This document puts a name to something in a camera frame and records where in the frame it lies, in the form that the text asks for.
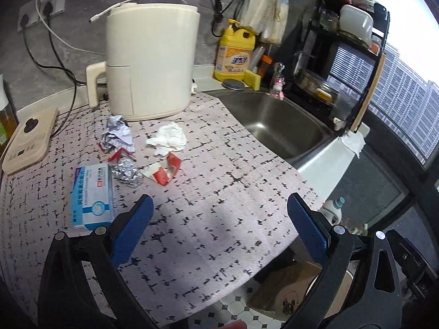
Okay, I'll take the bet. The blue medicine box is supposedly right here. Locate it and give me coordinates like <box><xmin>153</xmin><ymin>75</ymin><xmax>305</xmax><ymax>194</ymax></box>
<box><xmin>70</xmin><ymin>164</ymin><xmax>116</xmax><ymax>232</ymax></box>

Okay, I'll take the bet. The yellow sponge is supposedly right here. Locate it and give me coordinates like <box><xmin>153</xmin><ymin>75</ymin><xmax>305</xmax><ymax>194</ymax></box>
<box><xmin>244</xmin><ymin>69</ymin><xmax>262</xmax><ymax>89</ymax></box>

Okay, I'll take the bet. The cooking oil bottle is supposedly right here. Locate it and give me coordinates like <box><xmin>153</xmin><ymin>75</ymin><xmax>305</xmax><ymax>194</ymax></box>
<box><xmin>0</xmin><ymin>73</ymin><xmax>20</xmax><ymax>149</ymax></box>

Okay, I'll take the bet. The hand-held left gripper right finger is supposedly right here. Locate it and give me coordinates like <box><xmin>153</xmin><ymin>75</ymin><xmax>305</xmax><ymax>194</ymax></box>
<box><xmin>285</xmin><ymin>193</ymin><xmax>403</xmax><ymax>329</ymax></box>

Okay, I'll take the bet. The wooden cutting board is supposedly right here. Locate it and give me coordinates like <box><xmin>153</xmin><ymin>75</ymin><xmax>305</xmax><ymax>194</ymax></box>
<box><xmin>350</xmin><ymin>53</ymin><xmax>387</xmax><ymax>134</ymax></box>

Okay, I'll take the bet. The white round bin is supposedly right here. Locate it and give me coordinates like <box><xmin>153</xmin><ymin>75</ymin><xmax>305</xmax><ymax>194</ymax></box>
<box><xmin>302</xmin><ymin>264</ymin><xmax>356</xmax><ymax>320</ymax></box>

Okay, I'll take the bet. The grey sink plug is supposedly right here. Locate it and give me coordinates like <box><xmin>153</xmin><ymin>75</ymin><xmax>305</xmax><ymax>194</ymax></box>
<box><xmin>221</xmin><ymin>79</ymin><xmax>245</xmax><ymax>92</ymax></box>

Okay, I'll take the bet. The cream air fryer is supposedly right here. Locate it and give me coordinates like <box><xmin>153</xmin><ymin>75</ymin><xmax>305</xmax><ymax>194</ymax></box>
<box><xmin>86</xmin><ymin>3</ymin><xmax>201</xmax><ymax>122</ymax></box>

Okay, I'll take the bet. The white tissue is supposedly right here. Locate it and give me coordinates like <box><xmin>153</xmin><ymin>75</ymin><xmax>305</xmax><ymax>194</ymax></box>
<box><xmin>146</xmin><ymin>122</ymin><xmax>188</xmax><ymax>157</ymax></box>

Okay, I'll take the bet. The hanging black cable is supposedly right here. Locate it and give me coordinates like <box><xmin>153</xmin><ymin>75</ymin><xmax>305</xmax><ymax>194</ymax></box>
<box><xmin>210</xmin><ymin>0</ymin><xmax>229</xmax><ymax>37</ymax></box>

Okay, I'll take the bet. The white charging cable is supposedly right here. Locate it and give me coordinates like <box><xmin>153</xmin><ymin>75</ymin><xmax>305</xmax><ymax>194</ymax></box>
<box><xmin>36</xmin><ymin>0</ymin><xmax>187</xmax><ymax>56</ymax></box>

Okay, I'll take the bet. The stainless steel sink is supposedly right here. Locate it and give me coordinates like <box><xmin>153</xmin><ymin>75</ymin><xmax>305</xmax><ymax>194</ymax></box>
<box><xmin>201</xmin><ymin>89</ymin><xmax>335</xmax><ymax>171</ymax></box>

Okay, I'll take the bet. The white lidded container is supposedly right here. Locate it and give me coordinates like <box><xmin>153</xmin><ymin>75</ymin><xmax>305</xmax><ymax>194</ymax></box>
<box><xmin>339</xmin><ymin>4</ymin><xmax>374</xmax><ymax>40</ymax></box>

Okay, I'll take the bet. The steel pot with yellow handle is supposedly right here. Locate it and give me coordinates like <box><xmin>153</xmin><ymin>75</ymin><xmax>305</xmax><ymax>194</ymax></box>
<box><xmin>297</xmin><ymin>69</ymin><xmax>341</xmax><ymax>104</ymax></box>

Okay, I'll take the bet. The clear glass jar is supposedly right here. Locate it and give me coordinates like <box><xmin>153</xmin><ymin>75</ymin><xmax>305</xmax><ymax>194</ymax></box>
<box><xmin>319</xmin><ymin>8</ymin><xmax>340</xmax><ymax>32</ymax></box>

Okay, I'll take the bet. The black window frame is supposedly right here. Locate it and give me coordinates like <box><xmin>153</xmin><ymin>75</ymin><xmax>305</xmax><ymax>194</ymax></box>
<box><xmin>357</xmin><ymin>0</ymin><xmax>439</xmax><ymax>329</ymax></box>

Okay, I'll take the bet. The white rag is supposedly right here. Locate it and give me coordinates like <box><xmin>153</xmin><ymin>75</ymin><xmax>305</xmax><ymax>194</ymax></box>
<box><xmin>338</xmin><ymin>130</ymin><xmax>366</xmax><ymax>159</ymax></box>

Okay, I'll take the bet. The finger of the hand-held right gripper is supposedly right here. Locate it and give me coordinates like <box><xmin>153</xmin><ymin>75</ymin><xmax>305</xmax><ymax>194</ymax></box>
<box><xmin>387</xmin><ymin>229</ymin><xmax>438</xmax><ymax>275</ymax></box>

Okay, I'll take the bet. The white laundry detergent bottle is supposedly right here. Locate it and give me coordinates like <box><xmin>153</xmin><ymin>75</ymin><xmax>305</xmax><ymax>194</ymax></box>
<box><xmin>319</xmin><ymin>197</ymin><xmax>347</xmax><ymax>226</ymax></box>

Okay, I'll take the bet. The white wall socket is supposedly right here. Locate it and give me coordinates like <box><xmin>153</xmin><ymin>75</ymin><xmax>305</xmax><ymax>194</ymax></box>
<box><xmin>17</xmin><ymin>4</ymin><xmax>40</xmax><ymax>30</ymax></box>
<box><xmin>36</xmin><ymin>0</ymin><xmax>67</xmax><ymax>16</ymax></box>

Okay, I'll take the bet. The clear plastic bottle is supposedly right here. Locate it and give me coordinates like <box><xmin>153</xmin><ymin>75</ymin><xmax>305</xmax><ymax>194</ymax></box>
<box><xmin>251</xmin><ymin>43</ymin><xmax>265</xmax><ymax>73</ymax></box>

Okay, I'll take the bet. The wide grey high-rise building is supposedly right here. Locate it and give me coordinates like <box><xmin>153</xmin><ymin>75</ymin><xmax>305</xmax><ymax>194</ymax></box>
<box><xmin>370</xmin><ymin>41</ymin><xmax>439</xmax><ymax>160</ymax></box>

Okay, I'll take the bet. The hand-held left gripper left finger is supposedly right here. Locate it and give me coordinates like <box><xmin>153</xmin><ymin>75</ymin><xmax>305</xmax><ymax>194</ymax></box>
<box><xmin>38</xmin><ymin>194</ymin><xmax>162</xmax><ymax>329</ymax></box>

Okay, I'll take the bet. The silver printed wrapper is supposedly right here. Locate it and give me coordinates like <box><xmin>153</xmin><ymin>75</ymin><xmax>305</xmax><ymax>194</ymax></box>
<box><xmin>99</xmin><ymin>116</ymin><xmax>135</xmax><ymax>154</ymax></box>

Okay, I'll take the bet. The red and white wrapper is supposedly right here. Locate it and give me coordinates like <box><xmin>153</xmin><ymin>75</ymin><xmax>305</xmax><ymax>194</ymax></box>
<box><xmin>142</xmin><ymin>153</ymin><xmax>182</xmax><ymax>186</ymax></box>

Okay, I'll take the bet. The hanging clear plastic packet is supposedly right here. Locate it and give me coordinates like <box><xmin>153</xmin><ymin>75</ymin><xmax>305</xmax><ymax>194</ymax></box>
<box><xmin>269</xmin><ymin>0</ymin><xmax>289</xmax><ymax>45</ymax></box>
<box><xmin>238</xmin><ymin>0</ymin><xmax>280</xmax><ymax>43</ymax></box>

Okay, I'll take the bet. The foil ball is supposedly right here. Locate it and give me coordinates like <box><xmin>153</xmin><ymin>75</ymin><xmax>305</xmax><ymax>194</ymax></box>
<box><xmin>113</xmin><ymin>159</ymin><xmax>143</xmax><ymax>188</ymax></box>

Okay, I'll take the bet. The yellow detergent bottle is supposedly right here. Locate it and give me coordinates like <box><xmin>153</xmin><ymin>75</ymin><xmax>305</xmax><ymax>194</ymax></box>
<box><xmin>213</xmin><ymin>19</ymin><xmax>257</xmax><ymax>82</ymax></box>

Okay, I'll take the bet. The small red wrapper scrap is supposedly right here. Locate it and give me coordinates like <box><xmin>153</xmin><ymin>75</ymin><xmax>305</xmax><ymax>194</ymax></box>
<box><xmin>106</xmin><ymin>147</ymin><xmax>127</xmax><ymax>164</ymax></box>

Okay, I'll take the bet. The small pink label bottle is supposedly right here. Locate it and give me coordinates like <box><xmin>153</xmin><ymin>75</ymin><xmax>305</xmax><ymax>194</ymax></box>
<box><xmin>269</xmin><ymin>63</ymin><xmax>286</xmax><ymax>101</ymax></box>

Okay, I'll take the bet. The black dish rack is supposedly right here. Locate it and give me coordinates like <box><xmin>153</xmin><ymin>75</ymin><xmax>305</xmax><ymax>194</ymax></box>
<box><xmin>291</xmin><ymin>0</ymin><xmax>390</xmax><ymax>133</ymax></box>

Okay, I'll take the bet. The black power cable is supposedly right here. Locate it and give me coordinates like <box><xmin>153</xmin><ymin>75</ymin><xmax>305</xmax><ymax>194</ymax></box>
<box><xmin>46</xmin><ymin>8</ymin><xmax>77</xmax><ymax>134</ymax></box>
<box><xmin>21</xmin><ymin>24</ymin><xmax>107</xmax><ymax>86</ymax></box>

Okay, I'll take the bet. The white patterned tablecloth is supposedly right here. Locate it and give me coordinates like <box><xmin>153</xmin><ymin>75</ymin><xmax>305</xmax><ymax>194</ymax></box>
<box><xmin>0</xmin><ymin>92</ymin><xmax>318</xmax><ymax>329</ymax></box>

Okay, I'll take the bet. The beige flat appliance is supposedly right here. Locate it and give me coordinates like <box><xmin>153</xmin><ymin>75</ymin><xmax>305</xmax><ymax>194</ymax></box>
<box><xmin>2</xmin><ymin>107</ymin><xmax>60</xmax><ymax>175</ymax></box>

